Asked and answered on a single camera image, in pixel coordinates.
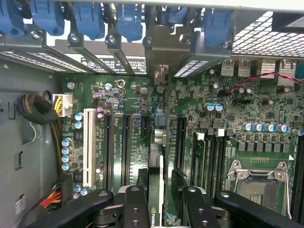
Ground black RAM slot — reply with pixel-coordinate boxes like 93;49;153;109
213;128;226;190
205;129;216;190

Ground CPU socket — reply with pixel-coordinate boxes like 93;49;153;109
225;160;293;219

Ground white expansion slot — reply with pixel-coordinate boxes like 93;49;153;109
83;108;97;187

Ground short black expansion slot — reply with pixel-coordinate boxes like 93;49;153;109
140;115;151;140

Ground green motherboard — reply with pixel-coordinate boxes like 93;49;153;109
51;56;304;228

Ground white power connector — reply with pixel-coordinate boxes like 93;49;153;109
52;94;73;117

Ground blue card latch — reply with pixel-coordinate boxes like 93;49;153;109
29;0;65;36
166;6;189;24
203;7;233;47
73;1;105;40
0;0;25;36
116;2;143;43

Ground open grey PC case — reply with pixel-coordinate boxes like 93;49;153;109
0;0;304;228

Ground red yellow power wires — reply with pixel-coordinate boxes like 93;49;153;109
39;182;63;211

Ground black braided power cable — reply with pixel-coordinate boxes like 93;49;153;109
15;93;64;178

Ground red black twisted wire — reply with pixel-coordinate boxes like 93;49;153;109
225;71;304;95

